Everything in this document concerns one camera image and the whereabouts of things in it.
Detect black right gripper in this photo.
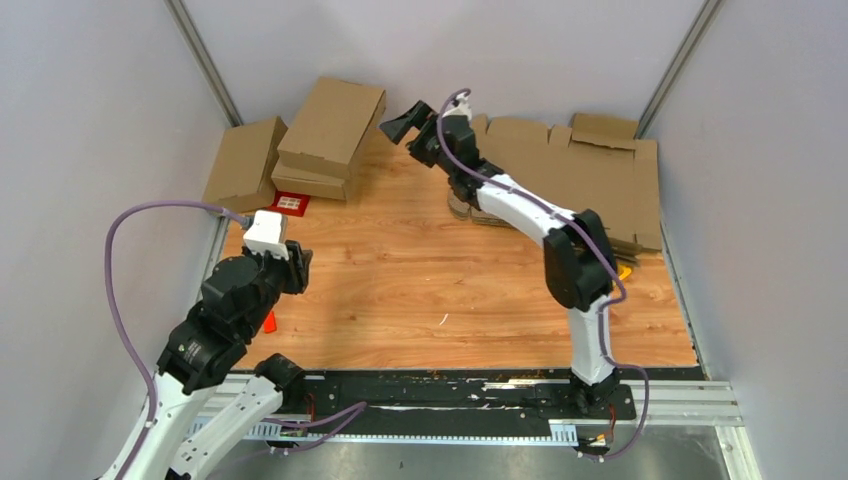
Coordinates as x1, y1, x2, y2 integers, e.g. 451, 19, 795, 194
383, 101, 457, 176

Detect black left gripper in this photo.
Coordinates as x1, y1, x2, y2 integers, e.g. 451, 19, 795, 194
242, 233, 316, 336

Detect brown cardboard box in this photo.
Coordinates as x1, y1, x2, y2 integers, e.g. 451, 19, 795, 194
272, 76, 386, 183

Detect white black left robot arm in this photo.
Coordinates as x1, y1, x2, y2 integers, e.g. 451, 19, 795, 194
103, 240, 313, 479

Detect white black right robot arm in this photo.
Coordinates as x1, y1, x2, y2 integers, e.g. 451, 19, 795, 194
379, 100, 620, 418

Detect folded cardboard box right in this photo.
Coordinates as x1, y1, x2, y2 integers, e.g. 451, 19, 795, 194
271, 154, 361, 201

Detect folded cardboard box left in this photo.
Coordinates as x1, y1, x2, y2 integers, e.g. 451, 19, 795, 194
202, 116, 287, 213

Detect red card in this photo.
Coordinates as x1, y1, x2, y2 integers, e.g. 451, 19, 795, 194
267, 191, 311, 217

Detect small red block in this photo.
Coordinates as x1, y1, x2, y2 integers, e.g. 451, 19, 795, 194
263, 311, 277, 334

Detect stack of flat cardboard sheets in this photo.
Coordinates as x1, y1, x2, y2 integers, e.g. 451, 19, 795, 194
471, 113, 662, 250

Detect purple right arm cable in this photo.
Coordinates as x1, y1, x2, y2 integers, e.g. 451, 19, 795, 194
435, 87, 652, 462

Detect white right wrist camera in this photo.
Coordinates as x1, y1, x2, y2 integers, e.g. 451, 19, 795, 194
439, 91, 473, 121

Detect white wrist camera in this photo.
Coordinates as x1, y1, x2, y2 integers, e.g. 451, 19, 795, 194
439, 91, 473, 121
243, 210, 289, 260

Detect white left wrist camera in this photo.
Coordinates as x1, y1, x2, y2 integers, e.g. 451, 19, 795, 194
243, 210, 289, 260

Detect black metal base rail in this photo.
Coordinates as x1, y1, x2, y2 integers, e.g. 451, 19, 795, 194
139, 367, 747, 446

